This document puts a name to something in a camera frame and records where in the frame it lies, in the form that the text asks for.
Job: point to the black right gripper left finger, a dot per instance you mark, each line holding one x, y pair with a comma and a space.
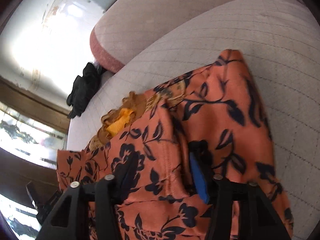
69, 219

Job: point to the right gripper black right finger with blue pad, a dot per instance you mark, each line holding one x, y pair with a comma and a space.
237, 210

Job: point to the orange black floral garment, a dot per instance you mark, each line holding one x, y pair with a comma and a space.
205, 123

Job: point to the brown stained glass door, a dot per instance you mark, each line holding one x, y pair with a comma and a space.
32, 131

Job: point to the black crumpled cloth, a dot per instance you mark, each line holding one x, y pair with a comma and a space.
84, 88

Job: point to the quilted white near mattress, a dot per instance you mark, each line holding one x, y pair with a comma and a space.
279, 40

